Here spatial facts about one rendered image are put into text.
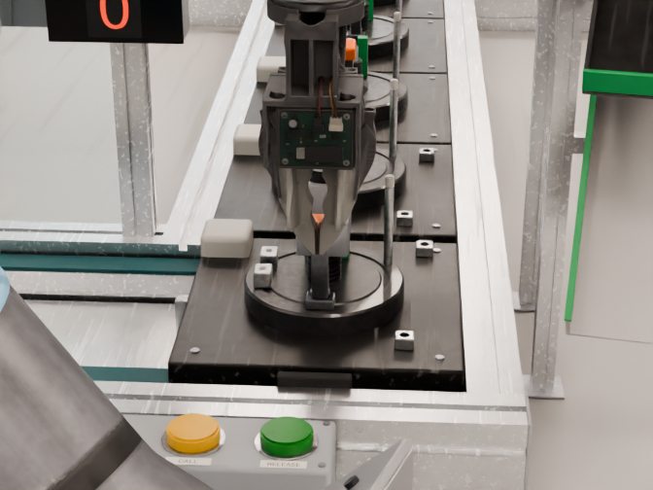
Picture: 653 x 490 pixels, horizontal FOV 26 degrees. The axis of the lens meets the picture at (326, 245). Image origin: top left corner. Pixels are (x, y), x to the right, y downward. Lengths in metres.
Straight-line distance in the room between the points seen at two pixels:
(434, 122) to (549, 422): 0.49
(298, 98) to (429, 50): 0.91
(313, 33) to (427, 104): 0.72
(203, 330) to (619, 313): 0.34
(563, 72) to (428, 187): 0.32
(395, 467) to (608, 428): 0.61
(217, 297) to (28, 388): 0.59
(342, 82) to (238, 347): 0.25
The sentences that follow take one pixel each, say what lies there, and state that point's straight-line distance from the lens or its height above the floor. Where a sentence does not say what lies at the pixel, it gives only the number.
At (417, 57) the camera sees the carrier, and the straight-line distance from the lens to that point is 1.87.
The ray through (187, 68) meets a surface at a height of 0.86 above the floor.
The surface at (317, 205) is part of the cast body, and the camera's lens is 1.18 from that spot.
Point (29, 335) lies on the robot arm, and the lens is 0.69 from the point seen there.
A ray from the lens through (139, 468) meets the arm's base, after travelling 0.69.
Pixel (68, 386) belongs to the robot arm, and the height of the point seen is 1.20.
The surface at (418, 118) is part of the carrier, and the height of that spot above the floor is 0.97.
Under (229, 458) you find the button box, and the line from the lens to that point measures 1.05.
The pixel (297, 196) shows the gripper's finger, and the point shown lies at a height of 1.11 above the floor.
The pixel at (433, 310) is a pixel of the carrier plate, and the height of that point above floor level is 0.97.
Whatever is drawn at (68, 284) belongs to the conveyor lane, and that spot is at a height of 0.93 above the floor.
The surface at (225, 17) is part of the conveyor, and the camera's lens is 2.39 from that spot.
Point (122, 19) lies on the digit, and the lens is 1.27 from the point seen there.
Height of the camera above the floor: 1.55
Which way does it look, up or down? 26 degrees down
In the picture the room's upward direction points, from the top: straight up
